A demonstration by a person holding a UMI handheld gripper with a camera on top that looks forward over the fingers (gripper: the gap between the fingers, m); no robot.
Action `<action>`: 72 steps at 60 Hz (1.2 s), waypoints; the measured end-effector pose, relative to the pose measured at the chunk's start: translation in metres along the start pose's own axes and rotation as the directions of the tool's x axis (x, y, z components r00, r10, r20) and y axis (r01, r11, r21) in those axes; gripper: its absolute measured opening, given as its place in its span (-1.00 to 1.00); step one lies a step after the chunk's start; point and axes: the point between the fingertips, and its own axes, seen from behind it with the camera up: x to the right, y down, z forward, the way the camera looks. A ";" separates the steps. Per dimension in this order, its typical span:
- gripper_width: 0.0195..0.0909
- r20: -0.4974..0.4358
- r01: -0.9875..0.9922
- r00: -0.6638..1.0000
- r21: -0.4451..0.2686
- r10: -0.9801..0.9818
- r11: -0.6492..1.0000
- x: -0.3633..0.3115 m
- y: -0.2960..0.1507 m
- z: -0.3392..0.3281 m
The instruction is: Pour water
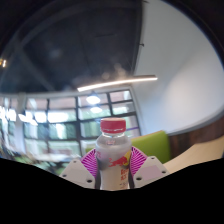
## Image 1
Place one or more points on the clear red-capped drink bottle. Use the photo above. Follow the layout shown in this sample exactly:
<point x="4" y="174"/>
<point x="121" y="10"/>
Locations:
<point x="112" y="156"/>

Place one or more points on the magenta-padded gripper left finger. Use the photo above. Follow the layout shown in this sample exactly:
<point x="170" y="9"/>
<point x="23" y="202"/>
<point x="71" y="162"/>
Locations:
<point x="75" y="171"/>

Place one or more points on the green upholstered bench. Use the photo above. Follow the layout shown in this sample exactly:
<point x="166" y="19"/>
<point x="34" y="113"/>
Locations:
<point x="153" y="145"/>

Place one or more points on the long linear ceiling light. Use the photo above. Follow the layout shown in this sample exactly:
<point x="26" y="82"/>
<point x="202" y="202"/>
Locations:
<point x="116" y="82"/>

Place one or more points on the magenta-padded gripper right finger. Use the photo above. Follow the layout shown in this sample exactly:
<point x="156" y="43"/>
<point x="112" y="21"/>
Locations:
<point x="150" y="170"/>

